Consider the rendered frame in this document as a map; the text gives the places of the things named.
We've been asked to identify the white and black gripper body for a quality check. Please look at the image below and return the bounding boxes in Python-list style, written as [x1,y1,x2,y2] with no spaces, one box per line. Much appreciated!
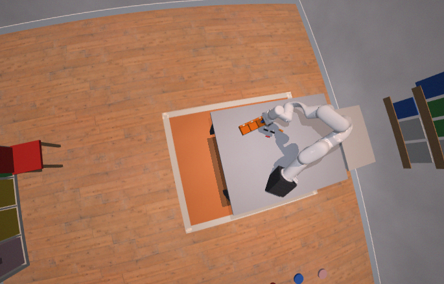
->
[262,111,275,125]

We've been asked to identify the orange rack of three bins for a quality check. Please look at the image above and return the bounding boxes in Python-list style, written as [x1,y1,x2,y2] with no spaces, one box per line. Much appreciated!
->
[239,116,266,135]

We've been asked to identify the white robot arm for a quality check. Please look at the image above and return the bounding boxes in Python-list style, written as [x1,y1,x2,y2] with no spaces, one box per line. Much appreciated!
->
[268,101,353,183]

